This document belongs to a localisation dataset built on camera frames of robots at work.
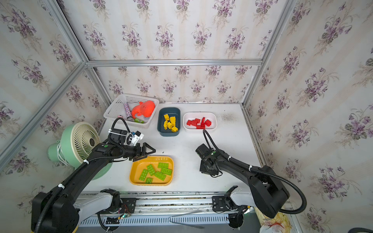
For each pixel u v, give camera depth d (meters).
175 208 0.73
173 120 1.08
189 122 1.07
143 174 0.82
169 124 1.01
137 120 1.08
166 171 0.84
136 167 0.86
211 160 0.60
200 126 1.04
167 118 1.08
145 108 1.04
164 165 0.86
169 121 1.07
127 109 1.11
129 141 0.71
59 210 0.38
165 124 1.03
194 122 1.08
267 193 0.41
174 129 1.01
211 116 1.06
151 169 0.84
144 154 0.67
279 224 0.65
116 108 1.10
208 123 1.06
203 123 1.07
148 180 0.80
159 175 0.82
